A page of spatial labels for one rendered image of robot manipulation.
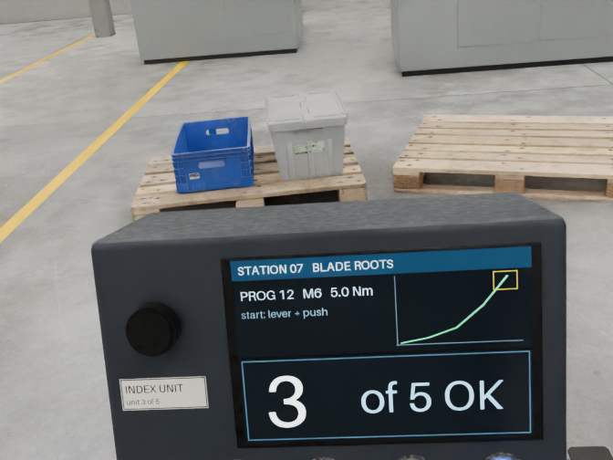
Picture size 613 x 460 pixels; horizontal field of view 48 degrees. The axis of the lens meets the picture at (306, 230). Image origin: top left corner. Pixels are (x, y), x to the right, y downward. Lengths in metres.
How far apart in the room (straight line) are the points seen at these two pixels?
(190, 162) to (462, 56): 3.42
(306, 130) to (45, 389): 1.75
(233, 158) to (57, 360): 1.40
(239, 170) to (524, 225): 3.20
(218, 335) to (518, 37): 6.11
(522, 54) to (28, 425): 5.17
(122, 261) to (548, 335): 0.24
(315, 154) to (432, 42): 2.96
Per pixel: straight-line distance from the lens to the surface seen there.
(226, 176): 3.56
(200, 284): 0.38
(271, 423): 0.40
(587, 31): 6.58
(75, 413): 2.43
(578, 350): 2.52
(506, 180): 3.63
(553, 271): 0.39
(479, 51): 6.38
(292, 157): 3.54
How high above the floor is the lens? 1.41
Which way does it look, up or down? 25 degrees down
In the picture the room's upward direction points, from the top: 5 degrees counter-clockwise
